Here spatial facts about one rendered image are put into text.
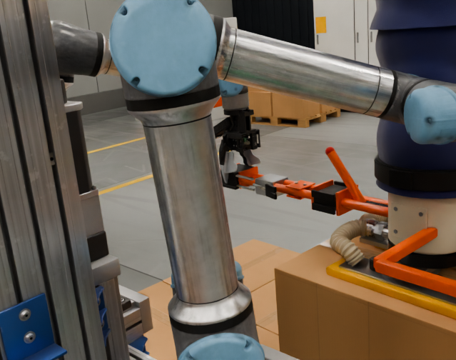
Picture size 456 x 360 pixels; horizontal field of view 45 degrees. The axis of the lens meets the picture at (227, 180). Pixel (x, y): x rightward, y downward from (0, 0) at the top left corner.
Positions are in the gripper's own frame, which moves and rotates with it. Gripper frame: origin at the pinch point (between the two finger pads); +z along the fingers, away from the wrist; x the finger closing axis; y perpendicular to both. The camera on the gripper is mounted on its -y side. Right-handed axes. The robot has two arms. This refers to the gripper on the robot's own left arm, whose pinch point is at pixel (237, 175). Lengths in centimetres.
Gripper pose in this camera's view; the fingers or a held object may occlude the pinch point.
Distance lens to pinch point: 161.3
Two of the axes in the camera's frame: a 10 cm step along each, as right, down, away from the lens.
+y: 6.7, 1.6, -7.2
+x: 7.3, -2.6, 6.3
